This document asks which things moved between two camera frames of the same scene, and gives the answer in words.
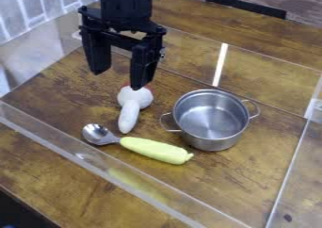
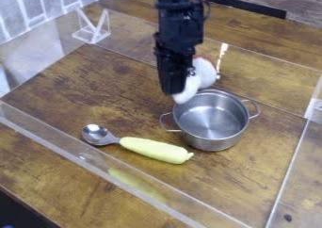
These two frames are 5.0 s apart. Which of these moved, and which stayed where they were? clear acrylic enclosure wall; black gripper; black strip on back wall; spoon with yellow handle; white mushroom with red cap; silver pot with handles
Moved: black gripper; white mushroom with red cap
Stayed: black strip on back wall; spoon with yellow handle; clear acrylic enclosure wall; silver pot with handles
